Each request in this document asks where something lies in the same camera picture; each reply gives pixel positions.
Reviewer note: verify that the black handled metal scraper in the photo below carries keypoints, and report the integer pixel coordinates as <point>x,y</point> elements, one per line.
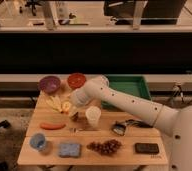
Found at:
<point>119,128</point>

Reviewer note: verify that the yellow banana bunch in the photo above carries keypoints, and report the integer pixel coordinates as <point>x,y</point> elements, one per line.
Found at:
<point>54,102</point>

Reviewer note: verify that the red bowl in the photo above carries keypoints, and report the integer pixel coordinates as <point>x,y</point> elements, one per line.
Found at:
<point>76,80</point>

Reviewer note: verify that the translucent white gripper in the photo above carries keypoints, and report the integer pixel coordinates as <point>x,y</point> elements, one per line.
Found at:
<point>73,111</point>

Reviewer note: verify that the purple bowl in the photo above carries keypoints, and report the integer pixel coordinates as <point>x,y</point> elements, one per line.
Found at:
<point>49,84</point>

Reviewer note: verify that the black rectangular case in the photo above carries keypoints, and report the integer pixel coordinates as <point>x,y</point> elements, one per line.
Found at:
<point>147,148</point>

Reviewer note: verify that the bunch of red grapes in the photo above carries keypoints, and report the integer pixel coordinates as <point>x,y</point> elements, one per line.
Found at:
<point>108,147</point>

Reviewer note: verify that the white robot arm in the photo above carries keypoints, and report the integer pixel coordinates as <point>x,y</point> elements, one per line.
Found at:
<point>172,122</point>

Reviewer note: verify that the orange carrot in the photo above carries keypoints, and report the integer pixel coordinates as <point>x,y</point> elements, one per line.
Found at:
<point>46,126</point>

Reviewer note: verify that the metal fork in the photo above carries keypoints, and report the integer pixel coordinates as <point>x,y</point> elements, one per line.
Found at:
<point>75,130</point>

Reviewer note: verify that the white plastic cup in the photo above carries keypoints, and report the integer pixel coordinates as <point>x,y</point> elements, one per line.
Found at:
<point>93,114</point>

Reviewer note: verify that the wooden table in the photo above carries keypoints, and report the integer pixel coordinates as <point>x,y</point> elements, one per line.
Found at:
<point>126,155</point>

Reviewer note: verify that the red yellow apple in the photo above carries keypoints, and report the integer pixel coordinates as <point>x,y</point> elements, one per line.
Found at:
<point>66,105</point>

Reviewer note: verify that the green plastic tray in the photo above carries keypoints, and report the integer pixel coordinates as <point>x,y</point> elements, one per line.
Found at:
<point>133,85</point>

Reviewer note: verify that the blue sponge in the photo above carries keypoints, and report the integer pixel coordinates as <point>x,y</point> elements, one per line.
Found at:
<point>69,150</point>

